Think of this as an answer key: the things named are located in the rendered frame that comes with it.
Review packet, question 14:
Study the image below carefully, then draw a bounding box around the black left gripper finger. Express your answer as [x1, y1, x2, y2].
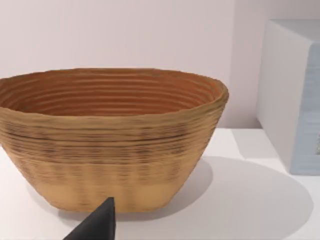
[62, 196, 117, 240]

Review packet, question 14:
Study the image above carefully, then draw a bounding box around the woven brown basket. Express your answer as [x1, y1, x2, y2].
[0, 67, 230, 215]

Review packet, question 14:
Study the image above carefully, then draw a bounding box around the pale microwave oven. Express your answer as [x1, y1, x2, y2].
[255, 19, 320, 176]

